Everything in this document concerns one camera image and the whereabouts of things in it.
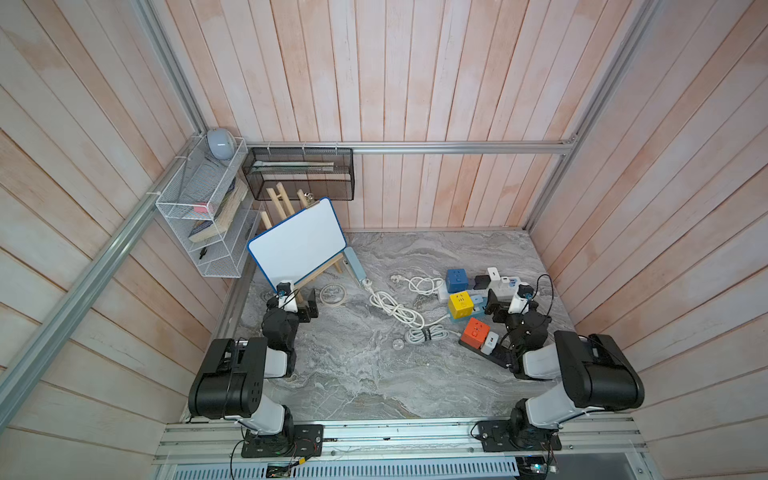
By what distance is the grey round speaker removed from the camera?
0.83m

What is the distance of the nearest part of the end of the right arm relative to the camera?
77 centimetres

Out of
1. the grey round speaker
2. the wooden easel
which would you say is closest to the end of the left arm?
the wooden easel

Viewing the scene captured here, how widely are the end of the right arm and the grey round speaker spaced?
88 centimetres
